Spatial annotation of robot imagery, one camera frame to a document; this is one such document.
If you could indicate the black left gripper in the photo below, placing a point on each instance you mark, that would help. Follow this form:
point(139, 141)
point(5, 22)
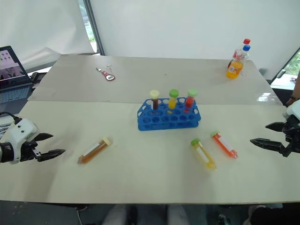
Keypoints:
point(28, 153)

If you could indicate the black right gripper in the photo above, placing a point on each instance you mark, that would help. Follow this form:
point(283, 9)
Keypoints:
point(293, 138)

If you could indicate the amber tube cream cap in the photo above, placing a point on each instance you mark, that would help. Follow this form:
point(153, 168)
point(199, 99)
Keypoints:
point(93, 151)

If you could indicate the orange tube green cap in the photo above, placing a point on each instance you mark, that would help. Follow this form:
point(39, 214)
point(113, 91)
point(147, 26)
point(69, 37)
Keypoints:
point(225, 145)

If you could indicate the yellow tube green cap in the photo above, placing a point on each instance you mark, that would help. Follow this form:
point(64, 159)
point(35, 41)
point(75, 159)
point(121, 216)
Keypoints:
point(172, 100)
point(203, 153)

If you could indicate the red tube green cap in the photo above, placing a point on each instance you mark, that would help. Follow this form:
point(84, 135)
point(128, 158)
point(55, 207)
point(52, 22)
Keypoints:
point(190, 100)

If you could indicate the blue test tube rack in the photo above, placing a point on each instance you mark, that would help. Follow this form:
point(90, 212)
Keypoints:
point(164, 120)

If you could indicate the dark brown tube cream cap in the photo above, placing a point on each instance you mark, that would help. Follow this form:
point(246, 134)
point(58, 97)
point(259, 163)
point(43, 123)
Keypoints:
point(155, 102)

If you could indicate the black device beside laptop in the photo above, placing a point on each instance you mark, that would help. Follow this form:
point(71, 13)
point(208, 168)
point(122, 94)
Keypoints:
point(38, 77)

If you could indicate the orange soda bottle blue cap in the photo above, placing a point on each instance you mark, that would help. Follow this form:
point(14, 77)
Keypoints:
point(234, 69)

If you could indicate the open laptop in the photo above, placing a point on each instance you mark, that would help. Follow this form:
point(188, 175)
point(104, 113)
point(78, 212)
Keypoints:
point(11, 77)

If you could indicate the small dark metal piece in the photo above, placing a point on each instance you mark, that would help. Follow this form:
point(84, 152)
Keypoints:
point(98, 69)

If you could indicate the red bottle opener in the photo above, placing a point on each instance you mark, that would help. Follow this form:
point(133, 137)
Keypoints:
point(109, 76)

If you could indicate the clear bottle red cap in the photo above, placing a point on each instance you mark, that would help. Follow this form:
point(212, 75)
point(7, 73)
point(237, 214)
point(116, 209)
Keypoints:
point(246, 41)

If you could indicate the small white clip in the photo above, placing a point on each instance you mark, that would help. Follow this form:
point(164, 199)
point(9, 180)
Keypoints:
point(109, 67)

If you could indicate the beige table board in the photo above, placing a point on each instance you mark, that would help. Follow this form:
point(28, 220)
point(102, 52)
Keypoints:
point(140, 79)

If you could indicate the grey metal truss pole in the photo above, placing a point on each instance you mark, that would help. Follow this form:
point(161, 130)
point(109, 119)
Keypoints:
point(93, 25)

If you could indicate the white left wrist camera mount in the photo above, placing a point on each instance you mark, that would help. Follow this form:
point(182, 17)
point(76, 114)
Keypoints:
point(22, 131)

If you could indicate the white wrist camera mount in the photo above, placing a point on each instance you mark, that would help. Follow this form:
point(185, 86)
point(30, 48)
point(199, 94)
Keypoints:
point(294, 109)
point(22, 131)

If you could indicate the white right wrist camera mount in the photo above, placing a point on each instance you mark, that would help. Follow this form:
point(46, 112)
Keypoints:
point(294, 109)

